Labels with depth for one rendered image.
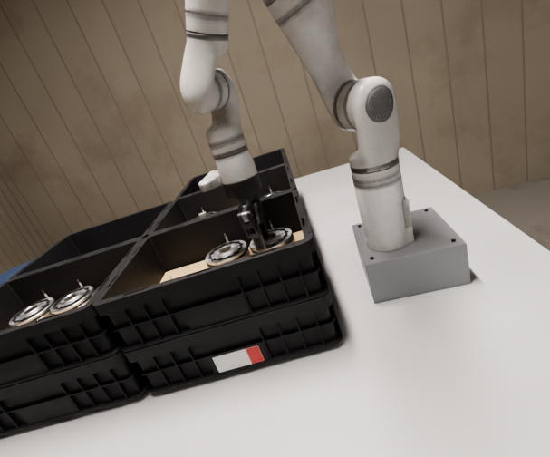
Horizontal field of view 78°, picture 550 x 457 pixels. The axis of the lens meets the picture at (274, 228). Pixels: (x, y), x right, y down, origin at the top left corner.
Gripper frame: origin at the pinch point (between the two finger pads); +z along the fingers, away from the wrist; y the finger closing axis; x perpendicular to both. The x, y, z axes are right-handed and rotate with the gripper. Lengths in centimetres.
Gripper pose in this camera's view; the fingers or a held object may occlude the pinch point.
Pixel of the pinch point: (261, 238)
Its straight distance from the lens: 73.8
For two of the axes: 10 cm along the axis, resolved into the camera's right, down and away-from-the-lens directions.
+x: -9.5, 2.4, 1.8
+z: 3.0, 8.8, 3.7
